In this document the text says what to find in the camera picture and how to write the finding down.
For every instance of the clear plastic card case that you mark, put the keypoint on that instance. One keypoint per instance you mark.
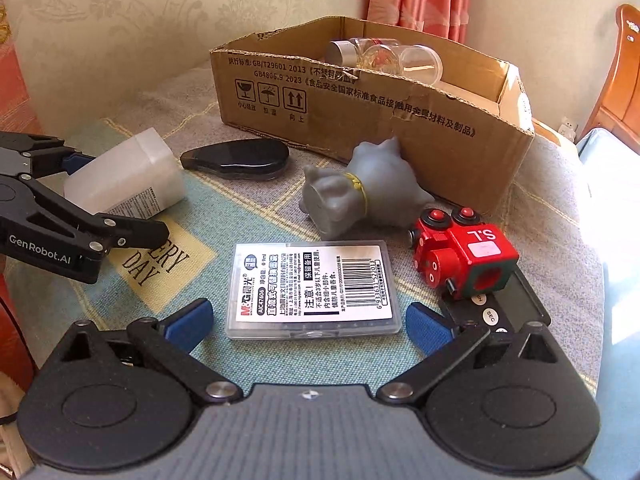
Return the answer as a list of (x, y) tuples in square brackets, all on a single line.
[(315, 290)]

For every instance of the grey cat toy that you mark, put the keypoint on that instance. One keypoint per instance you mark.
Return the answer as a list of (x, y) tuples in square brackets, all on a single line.
[(360, 190)]

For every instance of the glass bottle silver cap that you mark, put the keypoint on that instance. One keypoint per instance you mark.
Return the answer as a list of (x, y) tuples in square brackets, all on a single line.
[(350, 54)]

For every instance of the checked tablecloth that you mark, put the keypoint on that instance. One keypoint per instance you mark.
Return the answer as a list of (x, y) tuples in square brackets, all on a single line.
[(260, 210)]

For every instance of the black oval case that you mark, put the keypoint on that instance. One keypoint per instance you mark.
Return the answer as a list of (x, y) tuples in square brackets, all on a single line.
[(235, 159)]

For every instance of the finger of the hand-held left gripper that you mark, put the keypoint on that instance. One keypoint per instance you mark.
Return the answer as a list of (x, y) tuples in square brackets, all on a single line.
[(125, 232), (75, 161)]

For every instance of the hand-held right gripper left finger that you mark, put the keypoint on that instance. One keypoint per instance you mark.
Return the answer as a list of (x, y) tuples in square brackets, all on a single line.
[(189, 325)]

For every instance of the white wall socket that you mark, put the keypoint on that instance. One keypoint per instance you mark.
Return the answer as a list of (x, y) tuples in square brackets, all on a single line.
[(568, 129)]

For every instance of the black digital timer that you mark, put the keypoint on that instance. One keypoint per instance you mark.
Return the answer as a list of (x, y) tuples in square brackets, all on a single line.
[(520, 305)]

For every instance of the translucent white plastic container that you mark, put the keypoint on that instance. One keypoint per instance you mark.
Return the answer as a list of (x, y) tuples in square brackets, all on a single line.
[(135, 175)]

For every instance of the wooden bed headboard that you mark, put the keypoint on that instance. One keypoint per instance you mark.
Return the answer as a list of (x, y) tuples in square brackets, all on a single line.
[(620, 75)]

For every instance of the brown cardboard box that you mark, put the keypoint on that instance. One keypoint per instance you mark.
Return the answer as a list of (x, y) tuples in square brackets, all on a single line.
[(375, 125)]

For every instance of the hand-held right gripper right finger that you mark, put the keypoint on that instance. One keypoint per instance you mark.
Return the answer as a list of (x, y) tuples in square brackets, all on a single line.
[(430, 330)]

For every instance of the clear plastic jar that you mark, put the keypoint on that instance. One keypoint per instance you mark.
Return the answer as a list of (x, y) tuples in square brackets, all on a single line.
[(422, 62)]

